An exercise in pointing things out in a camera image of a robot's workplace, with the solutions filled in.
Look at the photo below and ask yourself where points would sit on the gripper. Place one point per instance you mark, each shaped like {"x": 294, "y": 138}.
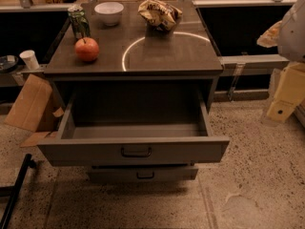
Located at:
{"x": 293, "y": 35}

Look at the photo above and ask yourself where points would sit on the grey top drawer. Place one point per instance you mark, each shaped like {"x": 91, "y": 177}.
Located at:
{"x": 133, "y": 128}

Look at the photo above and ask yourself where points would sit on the grey drawer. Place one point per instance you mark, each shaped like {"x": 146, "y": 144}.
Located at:
{"x": 142, "y": 174}
{"x": 133, "y": 128}

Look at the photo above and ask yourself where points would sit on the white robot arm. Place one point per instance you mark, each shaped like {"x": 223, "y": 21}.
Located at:
{"x": 288, "y": 35}

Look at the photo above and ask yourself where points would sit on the grey drawer cabinet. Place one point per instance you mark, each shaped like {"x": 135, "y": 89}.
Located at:
{"x": 134, "y": 50}

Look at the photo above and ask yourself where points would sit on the grey lower drawer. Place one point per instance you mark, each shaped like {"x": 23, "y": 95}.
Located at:
{"x": 142, "y": 174}

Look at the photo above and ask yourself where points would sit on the yellow chip bag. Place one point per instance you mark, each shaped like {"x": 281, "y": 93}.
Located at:
{"x": 160, "y": 15}

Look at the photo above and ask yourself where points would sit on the white bowl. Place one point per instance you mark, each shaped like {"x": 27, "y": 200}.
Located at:
{"x": 109, "y": 13}

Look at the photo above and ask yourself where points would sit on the red apple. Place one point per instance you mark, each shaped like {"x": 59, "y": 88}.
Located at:
{"x": 86, "y": 49}

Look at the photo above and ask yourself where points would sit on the green soda can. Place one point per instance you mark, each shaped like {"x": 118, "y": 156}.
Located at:
{"x": 79, "y": 22}

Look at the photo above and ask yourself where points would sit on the brown cardboard box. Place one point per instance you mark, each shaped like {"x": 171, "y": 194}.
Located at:
{"x": 36, "y": 109}

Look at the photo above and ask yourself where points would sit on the white paper cup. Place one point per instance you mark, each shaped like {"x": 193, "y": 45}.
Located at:
{"x": 30, "y": 60}

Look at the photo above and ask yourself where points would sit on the black metal stand leg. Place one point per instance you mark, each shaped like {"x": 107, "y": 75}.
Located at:
{"x": 12, "y": 192}

